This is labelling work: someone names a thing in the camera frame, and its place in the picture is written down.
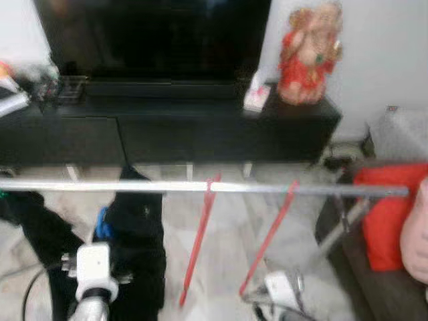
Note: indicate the small white pink box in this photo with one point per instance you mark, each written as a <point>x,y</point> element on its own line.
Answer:
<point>257,97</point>

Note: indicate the red cushion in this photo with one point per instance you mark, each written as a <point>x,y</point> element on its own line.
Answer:
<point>391,214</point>

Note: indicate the silver metal clothes rack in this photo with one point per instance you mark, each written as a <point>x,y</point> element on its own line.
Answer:
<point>200,188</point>

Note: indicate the blue plastic hanger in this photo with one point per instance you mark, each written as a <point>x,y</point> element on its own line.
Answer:
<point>102,227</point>

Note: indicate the pink cat pillow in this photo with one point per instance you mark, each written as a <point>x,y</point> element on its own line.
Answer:
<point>418,234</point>

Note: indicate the black garment white print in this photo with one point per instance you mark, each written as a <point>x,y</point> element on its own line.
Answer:
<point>140,234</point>

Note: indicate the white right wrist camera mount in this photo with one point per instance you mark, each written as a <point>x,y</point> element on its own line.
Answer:
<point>281,289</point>

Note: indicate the green black gadget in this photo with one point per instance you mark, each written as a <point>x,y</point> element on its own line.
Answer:
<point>57,83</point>

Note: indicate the red gold figurine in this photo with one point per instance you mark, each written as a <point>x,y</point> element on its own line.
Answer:
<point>309,53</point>

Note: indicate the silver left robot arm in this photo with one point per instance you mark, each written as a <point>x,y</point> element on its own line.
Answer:
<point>90,311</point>

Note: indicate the dark grey sofa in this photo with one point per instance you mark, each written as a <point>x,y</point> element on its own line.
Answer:
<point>374,287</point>

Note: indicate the black t-shirt green logo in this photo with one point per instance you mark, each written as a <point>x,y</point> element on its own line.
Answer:
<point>40,234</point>

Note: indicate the black soundbar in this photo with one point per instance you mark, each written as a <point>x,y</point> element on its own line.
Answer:
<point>164,89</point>

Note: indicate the black television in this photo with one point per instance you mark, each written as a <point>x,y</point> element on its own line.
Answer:
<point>154,33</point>

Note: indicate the green hanger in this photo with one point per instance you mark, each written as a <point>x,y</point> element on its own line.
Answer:
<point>2,195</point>

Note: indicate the black tv cabinet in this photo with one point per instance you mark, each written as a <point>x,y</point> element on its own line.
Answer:
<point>200,134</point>

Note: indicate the white plastic bag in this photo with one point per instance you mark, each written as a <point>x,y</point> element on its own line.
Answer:
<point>401,134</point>

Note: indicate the red plastic hanger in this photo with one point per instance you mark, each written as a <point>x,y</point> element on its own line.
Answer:
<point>198,241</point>
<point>267,241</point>

